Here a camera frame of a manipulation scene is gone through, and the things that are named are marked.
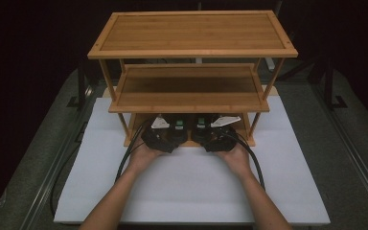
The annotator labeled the person's right hand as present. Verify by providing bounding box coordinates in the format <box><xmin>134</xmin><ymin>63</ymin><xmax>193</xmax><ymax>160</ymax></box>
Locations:
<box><xmin>216</xmin><ymin>143</ymin><xmax>254</xmax><ymax>179</ymax></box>

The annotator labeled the white foam board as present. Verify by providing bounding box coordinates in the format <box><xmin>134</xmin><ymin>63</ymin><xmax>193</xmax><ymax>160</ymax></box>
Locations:
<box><xmin>53</xmin><ymin>95</ymin><xmax>332</xmax><ymax>226</ymax></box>

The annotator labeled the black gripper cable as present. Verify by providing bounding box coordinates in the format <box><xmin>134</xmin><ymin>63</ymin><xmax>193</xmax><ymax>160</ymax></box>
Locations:
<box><xmin>50</xmin><ymin>118</ymin><xmax>152</xmax><ymax>219</ymax></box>
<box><xmin>223</xmin><ymin>126</ymin><xmax>266</xmax><ymax>192</ymax></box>

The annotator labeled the wooden three-tier shelf rack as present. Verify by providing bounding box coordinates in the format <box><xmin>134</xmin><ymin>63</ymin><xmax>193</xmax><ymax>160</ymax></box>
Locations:
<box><xmin>86</xmin><ymin>10</ymin><xmax>299</xmax><ymax>149</ymax></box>

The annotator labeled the black sandal with green strap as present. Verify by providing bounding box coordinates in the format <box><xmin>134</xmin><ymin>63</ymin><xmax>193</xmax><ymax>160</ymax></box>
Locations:
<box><xmin>190</xmin><ymin>114</ymin><xmax>217</xmax><ymax>145</ymax></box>

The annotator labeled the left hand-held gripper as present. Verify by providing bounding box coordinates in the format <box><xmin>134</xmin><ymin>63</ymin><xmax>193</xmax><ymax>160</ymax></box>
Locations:
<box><xmin>140</xmin><ymin>115</ymin><xmax>177</xmax><ymax>154</ymax></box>

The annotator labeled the black sandal with blue buckle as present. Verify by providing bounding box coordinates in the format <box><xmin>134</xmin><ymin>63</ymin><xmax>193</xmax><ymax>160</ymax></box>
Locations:
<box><xmin>168</xmin><ymin>114</ymin><xmax>190</xmax><ymax>146</ymax></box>

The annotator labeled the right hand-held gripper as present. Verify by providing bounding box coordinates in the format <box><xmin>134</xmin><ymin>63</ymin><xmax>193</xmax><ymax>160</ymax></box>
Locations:
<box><xmin>203</xmin><ymin>115</ymin><xmax>242</xmax><ymax>153</ymax></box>

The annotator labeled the black metal stand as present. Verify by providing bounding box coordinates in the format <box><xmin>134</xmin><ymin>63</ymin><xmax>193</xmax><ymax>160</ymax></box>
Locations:
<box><xmin>66</xmin><ymin>60</ymin><xmax>92</xmax><ymax>111</ymax></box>
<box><xmin>319</xmin><ymin>58</ymin><xmax>349</xmax><ymax>111</ymax></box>

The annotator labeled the person's left hand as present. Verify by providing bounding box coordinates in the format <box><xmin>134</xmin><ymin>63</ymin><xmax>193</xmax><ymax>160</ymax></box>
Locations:
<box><xmin>126</xmin><ymin>137</ymin><xmax>165</xmax><ymax>176</ymax></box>

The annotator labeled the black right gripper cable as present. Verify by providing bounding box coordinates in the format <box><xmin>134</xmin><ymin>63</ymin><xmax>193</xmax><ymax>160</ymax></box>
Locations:
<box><xmin>223</xmin><ymin>126</ymin><xmax>266</xmax><ymax>192</ymax></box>

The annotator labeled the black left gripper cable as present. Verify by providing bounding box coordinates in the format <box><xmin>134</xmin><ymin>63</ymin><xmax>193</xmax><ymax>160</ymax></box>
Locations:
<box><xmin>50</xmin><ymin>118</ymin><xmax>152</xmax><ymax>219</ymax></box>

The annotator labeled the metal floor rail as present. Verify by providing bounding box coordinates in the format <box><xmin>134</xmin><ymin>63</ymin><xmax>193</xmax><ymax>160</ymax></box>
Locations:
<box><xmin>18</xmin><ymin>85</ymin><xmax>95</xmax><ymax>230</ymax></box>
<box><xmin>310</xmin><ymin>82</ymin><xmax>368</xmax><ymax>221</ymax></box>

